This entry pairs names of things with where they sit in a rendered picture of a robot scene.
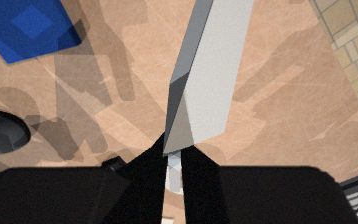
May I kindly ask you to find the dark grey computer mouse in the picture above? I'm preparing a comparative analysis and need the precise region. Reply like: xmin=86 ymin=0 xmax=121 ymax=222
xmin=0 ymin=111 xmax=31 ymax=154

